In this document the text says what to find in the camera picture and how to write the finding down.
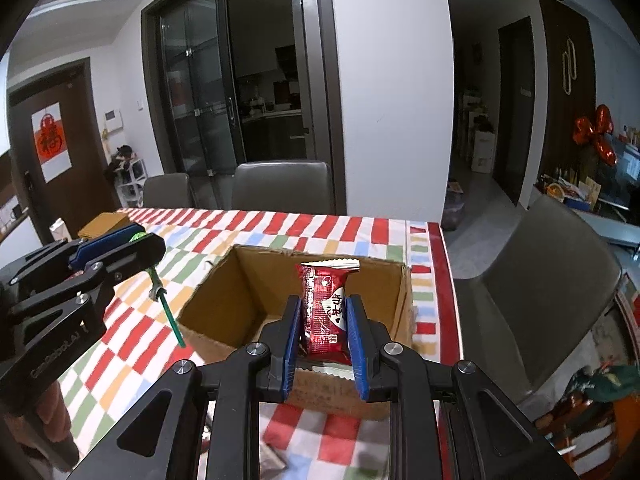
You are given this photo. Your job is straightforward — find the dark door with white handle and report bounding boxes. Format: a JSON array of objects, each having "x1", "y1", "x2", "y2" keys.
[{"x1": 537, "y1": 0, "x2": 598, "y2": 211}]

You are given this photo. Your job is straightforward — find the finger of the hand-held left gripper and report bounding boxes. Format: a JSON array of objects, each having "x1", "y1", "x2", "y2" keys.
[
  {"x1": 7, "y1": 232, "x2": 167, "y2": 331},
  {"x1": 0, "y1": 226, "x2": 147, "y2": 301}
]

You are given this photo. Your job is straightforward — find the brown wooden door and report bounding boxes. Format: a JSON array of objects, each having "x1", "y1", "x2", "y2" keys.
[{"x1": 7, "y1": 57, "x2": 108, "y2": 261}]

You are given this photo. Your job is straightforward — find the brown cardboard box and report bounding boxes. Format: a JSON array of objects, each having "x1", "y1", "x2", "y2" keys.
[{"x1": 177, "y1": 244, "x2": 416, "y2": 421}]

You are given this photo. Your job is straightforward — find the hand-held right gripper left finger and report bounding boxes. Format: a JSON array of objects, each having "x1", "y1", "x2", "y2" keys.
[{"x1": 116, "y1": 296, "x2": 303, "y2": 480}]

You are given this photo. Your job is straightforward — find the large grey chair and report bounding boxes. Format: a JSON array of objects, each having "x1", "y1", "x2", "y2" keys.
[{"x1": 455, "y1": 195, "x2": 623, "y2": 406}]

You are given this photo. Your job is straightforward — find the red foil balloons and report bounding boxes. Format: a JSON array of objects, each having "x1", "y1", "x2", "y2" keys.
[{"x1": 574, "y1": 104, "x2": 618, "y2": 167}]

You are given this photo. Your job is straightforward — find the wide grey chair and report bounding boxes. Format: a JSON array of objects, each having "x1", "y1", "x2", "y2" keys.
[{"x1": 231, "y1": 160, "x2": 335, "y2": 215}]

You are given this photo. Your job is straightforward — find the person's left hand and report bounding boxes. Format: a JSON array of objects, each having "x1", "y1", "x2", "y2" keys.
[{"x1": 30, "y1": 385, "x2": 76, "y2": 461}]

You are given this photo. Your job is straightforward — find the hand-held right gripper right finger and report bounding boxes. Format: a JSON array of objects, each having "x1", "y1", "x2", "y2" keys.
[{"x1": 345, "y1": 294, "x2": 576, "y2": 480}]

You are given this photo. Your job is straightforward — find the white carton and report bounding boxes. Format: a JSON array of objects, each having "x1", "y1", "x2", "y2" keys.
[{"x1": 48, "y1": 219, "x2": 71, "y2": 246}]

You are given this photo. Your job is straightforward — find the dark plush toy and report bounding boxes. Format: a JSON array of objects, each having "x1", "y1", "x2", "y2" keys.
[{"x1": 104, "y1": 145, "x2": 136, "y2": 178}]

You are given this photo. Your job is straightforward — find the white cardboard box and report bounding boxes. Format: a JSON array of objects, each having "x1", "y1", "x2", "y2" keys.
[{"x1": 471, "y1": 130, "x2": 497, "y2": 175}]

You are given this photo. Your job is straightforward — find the computer monitor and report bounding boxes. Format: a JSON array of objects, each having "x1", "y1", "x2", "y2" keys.
[{"x1": 607, "y1": 135, "x2": 640, "y2": 211}]

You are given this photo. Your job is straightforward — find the red and white door poster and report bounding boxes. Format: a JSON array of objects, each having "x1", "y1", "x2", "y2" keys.
[{"x1": 31, "y1": 102, "x2": 73, "y2": 183}]

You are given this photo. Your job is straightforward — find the green clothing pile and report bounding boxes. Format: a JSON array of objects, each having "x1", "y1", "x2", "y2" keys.
[{"x1": 575, "y1": 365, "x2": 640, "y2": 403}]

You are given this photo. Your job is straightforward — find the patterned cushion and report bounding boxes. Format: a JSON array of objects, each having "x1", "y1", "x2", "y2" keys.
[{"x1": 615, "y1": 272, "x2": 640, "y2": 341}]

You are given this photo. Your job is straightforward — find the glass sliding door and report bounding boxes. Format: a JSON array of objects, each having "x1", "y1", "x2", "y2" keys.
[{"x1": 141, "y1": 0, "x2": 346, "y2": 216}]

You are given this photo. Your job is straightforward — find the white shelf rack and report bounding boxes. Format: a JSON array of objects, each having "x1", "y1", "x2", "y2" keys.
[{"x1": 112, "y1": 157, "x2": 148, "y2": 208}]

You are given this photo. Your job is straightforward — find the small grey chair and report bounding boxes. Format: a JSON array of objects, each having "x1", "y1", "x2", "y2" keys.
[{"x1": 142, "y1": 172, "x2": 193, "y2": 209}]

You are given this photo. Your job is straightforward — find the dark red snack packet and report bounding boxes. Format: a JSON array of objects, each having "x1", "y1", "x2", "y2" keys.
[{"x1": 299, "y1": 257, "x2": 361, "y2": 366}]

